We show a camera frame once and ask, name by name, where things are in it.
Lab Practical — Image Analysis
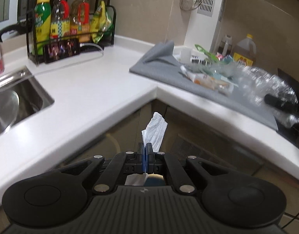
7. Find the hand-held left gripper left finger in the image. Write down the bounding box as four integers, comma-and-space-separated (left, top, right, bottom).
59, 143, 145, 193

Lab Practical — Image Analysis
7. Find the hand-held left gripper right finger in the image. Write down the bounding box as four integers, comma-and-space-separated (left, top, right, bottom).
146, 143, 231, 193

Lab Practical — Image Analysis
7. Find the clear plastic bag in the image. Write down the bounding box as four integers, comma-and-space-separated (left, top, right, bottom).
235, 66, 299, 129

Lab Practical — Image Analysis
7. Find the white tissue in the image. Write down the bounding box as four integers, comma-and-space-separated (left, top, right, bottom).
125, 112, 168, 186

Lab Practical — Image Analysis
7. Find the black wok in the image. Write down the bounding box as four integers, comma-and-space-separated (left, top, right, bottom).
278, 68, 299, 95

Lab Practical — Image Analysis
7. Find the large yellow-capped oil jug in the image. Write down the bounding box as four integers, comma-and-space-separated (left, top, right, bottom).
232, 34, 257, 66

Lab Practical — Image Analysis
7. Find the pile of wrappers and packets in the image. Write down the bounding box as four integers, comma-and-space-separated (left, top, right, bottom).
180, 52, 240, 94

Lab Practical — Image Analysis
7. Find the dark sauce bottle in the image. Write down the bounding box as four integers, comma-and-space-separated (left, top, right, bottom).
219, 35, 233, 56

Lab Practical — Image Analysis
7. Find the grey mat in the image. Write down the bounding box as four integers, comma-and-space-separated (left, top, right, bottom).
129, 41, 279, 131

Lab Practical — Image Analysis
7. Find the small white cup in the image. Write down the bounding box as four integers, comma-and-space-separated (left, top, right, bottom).
181, 48, 192, 62

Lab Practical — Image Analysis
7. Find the white vented pipe casing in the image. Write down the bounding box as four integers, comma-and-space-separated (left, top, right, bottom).
184, 0, 225, 54

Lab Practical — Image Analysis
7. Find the steel sink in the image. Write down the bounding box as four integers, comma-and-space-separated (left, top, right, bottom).
0, 66, 55, 139

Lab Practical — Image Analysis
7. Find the black smartphone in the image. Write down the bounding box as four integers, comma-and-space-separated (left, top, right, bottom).
43, 38, 80, 64

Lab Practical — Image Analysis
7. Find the yellow-green snack bag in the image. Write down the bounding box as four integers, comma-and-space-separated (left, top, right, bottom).
90, 0, 114, 43

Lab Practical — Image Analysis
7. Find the black metal rack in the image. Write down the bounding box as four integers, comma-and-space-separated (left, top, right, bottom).
26, 0, 117, 65

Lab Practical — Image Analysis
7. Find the chrome faucet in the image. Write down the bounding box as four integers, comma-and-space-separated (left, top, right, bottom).
0, 71, 34, 92

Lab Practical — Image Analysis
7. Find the red-capped clear bottle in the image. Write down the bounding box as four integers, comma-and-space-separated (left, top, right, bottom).
50, 0, 70, 39

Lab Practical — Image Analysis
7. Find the yellow-green plastic bottle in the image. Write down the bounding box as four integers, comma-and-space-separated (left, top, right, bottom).
34, 0, 52, 51

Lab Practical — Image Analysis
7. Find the white charging cable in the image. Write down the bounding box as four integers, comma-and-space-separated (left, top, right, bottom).
30, 43, 105, 76

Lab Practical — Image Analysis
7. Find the red-handled cooking oil bottle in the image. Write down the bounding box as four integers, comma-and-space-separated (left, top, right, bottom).
70, 0, 91, 42

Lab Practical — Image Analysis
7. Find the black pan handle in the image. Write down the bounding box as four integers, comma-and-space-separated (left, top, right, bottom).
0, 22, 28, 42

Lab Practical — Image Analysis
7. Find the window with dark frame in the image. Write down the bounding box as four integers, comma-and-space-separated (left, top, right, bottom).
0, 0, 35, 30

